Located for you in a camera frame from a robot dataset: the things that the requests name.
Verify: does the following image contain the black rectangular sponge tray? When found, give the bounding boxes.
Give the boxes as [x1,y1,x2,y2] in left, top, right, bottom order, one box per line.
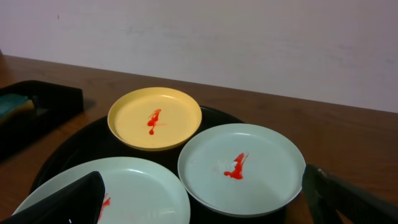
[1,80,83,161]

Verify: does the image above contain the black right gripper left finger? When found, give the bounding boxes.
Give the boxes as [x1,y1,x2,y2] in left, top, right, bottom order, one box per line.
[1,171,105,224]

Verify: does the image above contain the yellow plastic plate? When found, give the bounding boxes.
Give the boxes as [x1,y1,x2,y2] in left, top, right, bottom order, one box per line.
[107,87,202,151]

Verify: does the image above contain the round black tray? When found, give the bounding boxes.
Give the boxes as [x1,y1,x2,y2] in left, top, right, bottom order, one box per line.
[30,117,286,224]

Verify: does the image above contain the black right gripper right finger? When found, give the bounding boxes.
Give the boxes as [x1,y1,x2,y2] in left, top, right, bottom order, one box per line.
[302,164,397,224]

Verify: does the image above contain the green yellow sponge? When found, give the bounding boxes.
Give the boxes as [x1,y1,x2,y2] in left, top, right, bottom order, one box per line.
[1,93,35,124]

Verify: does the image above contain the light green plate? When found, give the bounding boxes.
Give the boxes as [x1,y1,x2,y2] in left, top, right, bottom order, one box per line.
[16,157,190,224]
[177,123,306,218]

